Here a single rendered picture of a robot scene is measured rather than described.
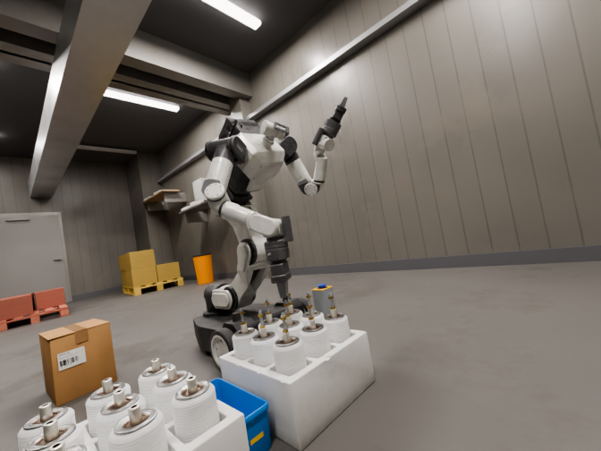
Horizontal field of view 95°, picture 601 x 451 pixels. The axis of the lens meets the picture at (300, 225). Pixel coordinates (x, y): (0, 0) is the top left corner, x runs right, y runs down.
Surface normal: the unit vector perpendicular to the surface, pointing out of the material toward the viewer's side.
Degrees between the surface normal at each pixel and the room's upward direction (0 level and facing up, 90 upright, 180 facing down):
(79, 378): 89
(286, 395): 90
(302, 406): 90
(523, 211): 90
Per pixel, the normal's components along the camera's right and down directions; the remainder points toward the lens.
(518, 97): -0.67, 0.08
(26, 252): 0.72, -0.15
